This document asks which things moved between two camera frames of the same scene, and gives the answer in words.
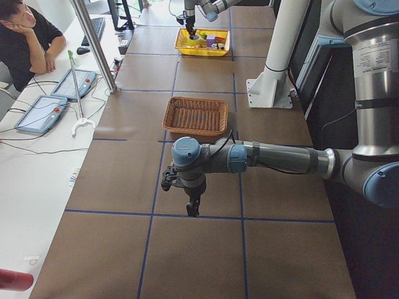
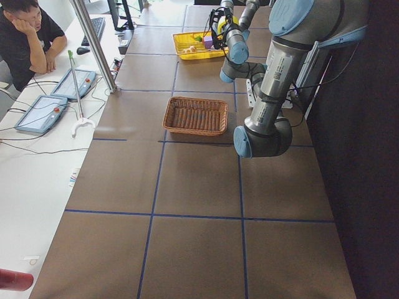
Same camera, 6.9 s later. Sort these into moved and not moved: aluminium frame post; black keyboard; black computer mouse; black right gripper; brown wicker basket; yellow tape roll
Moved: yellow tape roll; black right gripper
Not moved: black computer mouse; aluminium frame post; brown wicker basket; black keyboard
